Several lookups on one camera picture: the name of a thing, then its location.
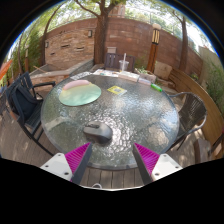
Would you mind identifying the beige stone block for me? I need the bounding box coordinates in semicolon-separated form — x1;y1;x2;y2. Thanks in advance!
153;61;174;81

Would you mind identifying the dark wicker chair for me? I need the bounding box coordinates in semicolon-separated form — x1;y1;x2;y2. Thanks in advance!
167;91;208;152

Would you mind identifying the dark grey computer mouse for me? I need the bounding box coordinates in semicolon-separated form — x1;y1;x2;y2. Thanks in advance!
82;121;114;145

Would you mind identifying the white box on wall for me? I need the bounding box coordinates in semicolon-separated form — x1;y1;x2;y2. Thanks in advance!
106;46;118;55

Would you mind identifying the thick forked tree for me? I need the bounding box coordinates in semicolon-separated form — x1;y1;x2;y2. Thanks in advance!
74;0;128;65

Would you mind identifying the white book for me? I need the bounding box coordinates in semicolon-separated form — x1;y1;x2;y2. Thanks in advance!
117;71;141;83

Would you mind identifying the small green object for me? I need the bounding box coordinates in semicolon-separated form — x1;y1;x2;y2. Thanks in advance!
150;83;163;93

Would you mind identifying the clear plastic cup with straw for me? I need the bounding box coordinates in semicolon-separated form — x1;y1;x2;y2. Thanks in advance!
118;52;130;73

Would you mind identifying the slim leaning tree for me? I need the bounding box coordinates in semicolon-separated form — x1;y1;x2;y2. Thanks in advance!
171;9;190;73

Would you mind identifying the curved wooden bench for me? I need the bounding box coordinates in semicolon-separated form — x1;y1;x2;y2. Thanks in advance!
168;67;224;145

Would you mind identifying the black slatted chair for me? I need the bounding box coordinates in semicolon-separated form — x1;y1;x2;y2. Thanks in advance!
5;71;57;157

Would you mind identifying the thin curved tree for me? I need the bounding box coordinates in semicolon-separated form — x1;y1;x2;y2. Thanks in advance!
39;3;65;67

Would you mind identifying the pale blue booklet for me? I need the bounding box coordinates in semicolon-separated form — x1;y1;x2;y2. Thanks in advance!
137;76;153;86

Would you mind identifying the yellow square card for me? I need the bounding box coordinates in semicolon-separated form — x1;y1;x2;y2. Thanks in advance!
106;85;128;96

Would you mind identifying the colourful picture book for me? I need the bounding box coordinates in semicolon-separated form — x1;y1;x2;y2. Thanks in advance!
92;68;120;79

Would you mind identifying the wooden garden lamp post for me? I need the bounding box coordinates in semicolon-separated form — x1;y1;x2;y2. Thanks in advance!
146;23;162;74

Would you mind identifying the white number plate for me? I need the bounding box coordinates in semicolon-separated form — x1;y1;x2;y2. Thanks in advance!
69;71;93;81

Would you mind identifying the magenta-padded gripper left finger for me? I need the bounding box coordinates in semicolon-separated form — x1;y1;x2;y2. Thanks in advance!
39;142;94;185

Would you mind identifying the dark wooden chair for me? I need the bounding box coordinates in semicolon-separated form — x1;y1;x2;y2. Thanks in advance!
103;52;136;73

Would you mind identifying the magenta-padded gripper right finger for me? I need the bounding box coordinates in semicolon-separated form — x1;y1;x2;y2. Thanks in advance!
132;142;184;185

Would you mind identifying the stone raised planter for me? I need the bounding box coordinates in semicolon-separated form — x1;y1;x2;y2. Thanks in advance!
29;58;95;86

